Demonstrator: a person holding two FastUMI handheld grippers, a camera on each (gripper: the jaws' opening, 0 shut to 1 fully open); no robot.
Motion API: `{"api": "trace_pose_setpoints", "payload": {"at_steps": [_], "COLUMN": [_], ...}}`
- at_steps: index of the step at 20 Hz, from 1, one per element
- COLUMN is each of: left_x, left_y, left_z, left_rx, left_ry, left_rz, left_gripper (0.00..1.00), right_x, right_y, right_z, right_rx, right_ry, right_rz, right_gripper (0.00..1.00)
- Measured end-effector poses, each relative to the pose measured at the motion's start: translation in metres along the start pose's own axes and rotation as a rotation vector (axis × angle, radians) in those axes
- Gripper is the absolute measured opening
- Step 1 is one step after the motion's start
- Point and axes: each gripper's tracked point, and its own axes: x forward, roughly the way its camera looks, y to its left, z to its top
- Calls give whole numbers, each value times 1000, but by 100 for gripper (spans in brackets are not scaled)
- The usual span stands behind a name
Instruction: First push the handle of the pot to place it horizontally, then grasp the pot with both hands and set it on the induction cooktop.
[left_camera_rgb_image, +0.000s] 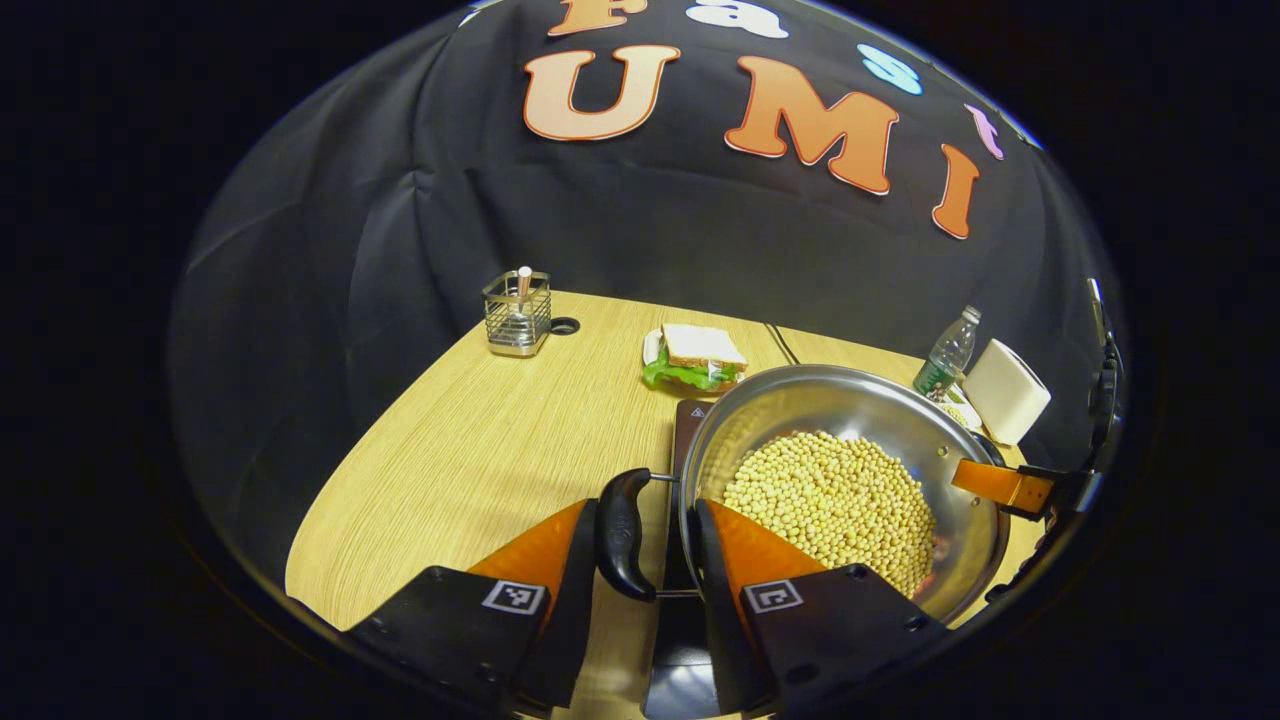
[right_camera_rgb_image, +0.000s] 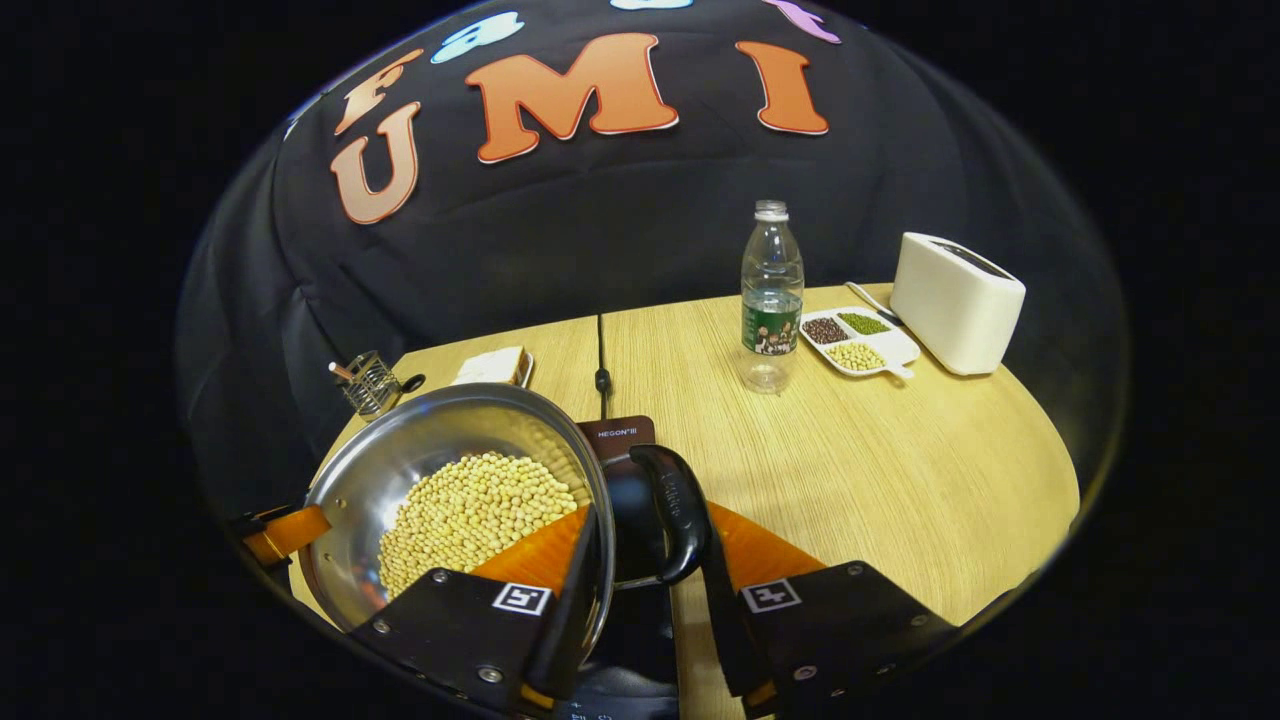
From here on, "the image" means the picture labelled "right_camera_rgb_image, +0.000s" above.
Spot white divided bean dish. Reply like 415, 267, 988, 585
798, 306, 922, 382

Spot wire mesh holder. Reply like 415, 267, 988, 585
328, 350, 403, 418

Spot stainless steel pot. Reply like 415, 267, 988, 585
298, 383, 713, 666

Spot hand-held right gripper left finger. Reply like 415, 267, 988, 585
348, 503, 603, 715

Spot clear plastic water bottle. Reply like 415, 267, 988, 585
739, 199, 805, 395

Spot black power cable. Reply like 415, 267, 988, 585
594, 312, 614, 421

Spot black induction cooktop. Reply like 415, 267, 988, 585
555, 415, 681, 720

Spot white toaster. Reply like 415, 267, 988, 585
889, 231, 1028, 377

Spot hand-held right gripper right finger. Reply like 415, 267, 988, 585
698, 498, 959, 715

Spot sandwich with green wrapper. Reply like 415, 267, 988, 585
450, 346, 535, 389

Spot soybeans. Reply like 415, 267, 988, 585
378, 452, 581, 601

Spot white toaster cable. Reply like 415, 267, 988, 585
845, 282, 901, 327

